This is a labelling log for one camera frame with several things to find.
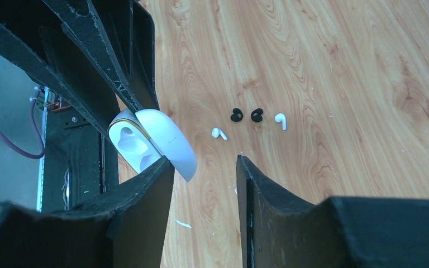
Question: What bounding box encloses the black ear hook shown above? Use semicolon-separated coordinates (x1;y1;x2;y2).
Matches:
250;108;264;123
230;108;244;122

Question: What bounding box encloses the black ear hook lower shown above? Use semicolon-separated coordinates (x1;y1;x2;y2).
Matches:
230;108;244;122

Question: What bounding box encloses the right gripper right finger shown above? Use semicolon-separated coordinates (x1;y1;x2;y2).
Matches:
236;155;429;267

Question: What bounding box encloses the slotted cable duct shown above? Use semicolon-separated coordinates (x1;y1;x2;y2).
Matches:
35;86;50;213

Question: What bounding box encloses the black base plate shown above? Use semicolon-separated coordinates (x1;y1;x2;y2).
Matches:
36;87;119;212

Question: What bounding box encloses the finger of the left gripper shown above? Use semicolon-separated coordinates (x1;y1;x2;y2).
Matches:
0;7;119;137
42;1;159;113

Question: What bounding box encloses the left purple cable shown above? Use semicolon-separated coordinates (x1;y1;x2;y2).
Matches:
0;46;46;160

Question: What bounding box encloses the black ear hook upper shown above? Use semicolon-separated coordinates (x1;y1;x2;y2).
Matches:
250;108;264;123

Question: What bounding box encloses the white earbud charging case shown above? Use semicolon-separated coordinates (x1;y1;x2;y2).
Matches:
108;109;197;182

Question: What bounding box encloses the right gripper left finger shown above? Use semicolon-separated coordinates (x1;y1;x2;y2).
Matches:
0;157;174;267

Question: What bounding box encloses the white earbud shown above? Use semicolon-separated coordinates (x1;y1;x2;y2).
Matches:
211;127;228;141
274;113;287;131

